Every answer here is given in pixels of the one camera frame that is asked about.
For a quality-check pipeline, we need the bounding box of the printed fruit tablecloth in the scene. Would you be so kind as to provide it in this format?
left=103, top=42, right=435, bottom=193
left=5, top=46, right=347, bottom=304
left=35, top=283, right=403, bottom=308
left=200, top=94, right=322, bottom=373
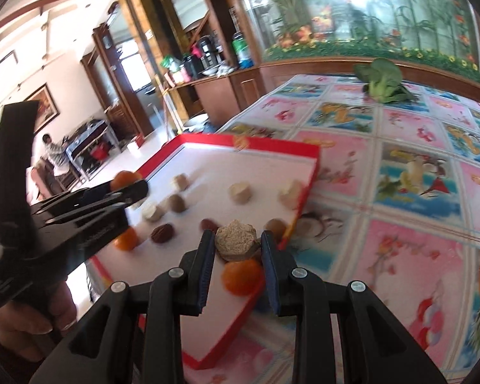
left=184, top=72, right=480, bottom=384

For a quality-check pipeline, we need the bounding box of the framed wall picture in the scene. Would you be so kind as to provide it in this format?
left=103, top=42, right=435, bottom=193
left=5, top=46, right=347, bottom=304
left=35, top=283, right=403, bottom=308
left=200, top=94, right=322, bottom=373
left=24, top=83, right=60, bottom=129

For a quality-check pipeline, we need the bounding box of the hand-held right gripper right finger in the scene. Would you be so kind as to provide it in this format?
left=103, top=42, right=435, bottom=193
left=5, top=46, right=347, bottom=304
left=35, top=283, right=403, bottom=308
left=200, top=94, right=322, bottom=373
left=261, top=230, right=449, bottom=384

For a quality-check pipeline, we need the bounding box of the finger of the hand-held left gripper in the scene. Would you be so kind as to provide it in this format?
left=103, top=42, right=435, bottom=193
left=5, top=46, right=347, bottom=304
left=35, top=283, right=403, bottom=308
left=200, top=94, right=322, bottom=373
left=46, top=200, right=145, bottom=228
left=35, top=180, right=149, bottom=217

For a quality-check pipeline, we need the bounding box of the green plastic bottle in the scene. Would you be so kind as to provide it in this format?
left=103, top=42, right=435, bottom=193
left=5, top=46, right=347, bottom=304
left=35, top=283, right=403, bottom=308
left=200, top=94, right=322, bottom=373
left=232, top=31, right=252, bottom=68

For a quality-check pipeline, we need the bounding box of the aquarium with artificial plants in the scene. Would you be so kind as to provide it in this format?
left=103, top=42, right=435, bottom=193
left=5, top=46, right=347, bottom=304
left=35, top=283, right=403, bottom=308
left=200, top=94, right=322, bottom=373
left=232, top=0, right=480, bottom=83

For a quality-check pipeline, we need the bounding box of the person's left hand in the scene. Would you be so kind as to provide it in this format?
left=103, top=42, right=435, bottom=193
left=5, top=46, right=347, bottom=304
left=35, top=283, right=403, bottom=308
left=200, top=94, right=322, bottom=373
left=0, top=276, right=78, bottom=364

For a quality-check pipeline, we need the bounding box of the green bok choy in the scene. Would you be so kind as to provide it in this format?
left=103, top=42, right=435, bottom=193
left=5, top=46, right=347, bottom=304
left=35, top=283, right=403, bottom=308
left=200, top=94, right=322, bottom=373
left=353, top=58, right=419, bottom=104

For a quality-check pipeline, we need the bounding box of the red rimmed white tray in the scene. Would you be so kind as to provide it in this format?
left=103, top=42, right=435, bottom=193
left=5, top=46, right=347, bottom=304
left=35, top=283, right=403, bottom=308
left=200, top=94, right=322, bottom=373
left=86, top=133, right=321, bottom=371

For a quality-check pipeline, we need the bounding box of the white basin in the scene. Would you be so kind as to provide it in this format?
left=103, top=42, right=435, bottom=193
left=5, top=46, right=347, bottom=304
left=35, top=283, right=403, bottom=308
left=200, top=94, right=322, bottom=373
left=184, top=114, right=209, bottom=132

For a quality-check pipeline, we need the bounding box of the orange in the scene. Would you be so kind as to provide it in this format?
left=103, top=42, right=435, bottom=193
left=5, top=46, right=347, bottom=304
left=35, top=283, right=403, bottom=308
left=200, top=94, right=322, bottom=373
left=222, top=259, right=265, bottom=296
left=111, top=170, right=142, bottom=190
left=114, top=228, right=141, bottom=252

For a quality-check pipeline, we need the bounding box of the wooden cabinet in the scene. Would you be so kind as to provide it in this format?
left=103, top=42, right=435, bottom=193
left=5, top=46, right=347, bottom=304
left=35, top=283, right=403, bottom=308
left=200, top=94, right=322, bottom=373
left=112, top=0, right=480, bottom=137

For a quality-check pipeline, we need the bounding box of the brown kiwi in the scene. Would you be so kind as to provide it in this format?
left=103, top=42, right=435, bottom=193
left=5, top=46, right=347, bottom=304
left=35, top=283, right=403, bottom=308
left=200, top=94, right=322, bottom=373
left=265, top=218, right=288, bottom=244
left=166, top=193, right=189, bottom=213

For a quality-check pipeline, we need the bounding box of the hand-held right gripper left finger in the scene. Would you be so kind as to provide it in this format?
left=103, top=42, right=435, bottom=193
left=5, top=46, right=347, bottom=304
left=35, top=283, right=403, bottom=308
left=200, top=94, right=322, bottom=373
left=28, top=230, right=217, bottom=384

